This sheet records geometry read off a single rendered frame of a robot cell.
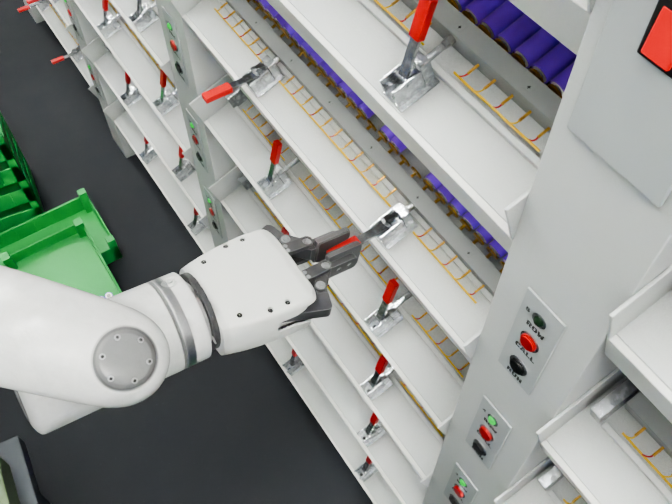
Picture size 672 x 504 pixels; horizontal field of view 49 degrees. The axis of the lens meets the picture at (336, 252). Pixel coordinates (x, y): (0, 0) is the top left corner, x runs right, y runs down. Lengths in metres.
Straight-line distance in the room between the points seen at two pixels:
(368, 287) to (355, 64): 0.39
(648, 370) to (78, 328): 0.39
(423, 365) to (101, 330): 0.48
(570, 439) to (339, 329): 0.55
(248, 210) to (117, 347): 0.78
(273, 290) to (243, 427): 1.06
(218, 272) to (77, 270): 1.25
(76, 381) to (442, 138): 0.33
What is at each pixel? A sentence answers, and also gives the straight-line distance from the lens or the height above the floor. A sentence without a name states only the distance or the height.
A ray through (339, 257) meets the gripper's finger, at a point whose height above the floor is 0.99.
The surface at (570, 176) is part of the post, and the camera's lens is 0.47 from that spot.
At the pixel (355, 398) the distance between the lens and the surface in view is 1.33.
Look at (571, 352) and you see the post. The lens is 0.57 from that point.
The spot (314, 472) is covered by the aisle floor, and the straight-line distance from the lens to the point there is 1.67.
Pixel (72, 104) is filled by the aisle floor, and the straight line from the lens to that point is 2.40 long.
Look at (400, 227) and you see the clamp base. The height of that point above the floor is 0.98.
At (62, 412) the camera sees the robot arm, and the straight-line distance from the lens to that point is 0.64.
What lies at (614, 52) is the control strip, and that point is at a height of 1.34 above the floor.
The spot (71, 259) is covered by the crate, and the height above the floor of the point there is 0.07.
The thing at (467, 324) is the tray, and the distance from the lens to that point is 0.73.
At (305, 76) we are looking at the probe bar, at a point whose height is 1.00.
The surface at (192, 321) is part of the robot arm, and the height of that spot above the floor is 1.04.
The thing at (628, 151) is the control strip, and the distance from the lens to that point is 0.42.
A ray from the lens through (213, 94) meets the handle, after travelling 0.89.
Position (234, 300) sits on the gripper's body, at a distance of 0.67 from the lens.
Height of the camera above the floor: 1.59
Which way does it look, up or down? 56 degrees down
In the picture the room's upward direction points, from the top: straight up
